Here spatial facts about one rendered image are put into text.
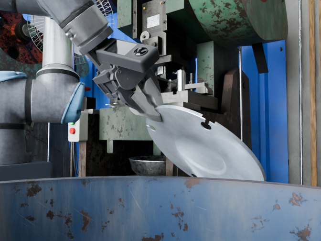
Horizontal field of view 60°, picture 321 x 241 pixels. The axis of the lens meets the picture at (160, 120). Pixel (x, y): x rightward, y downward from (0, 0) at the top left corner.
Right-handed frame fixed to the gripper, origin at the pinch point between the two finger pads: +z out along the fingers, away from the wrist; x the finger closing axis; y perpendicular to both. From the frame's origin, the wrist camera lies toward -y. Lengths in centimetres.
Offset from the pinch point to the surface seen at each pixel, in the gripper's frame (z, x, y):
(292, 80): 94, -148, 59
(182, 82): 17, -42, 40
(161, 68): 13, -54, 61
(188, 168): 18.2, -0.7, 5.8
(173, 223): -4.6, 21.7, -26.0
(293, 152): 133, -109, 60
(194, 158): 14.1, -0.9, 1.0
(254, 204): -3.4, 17.4, -32.0
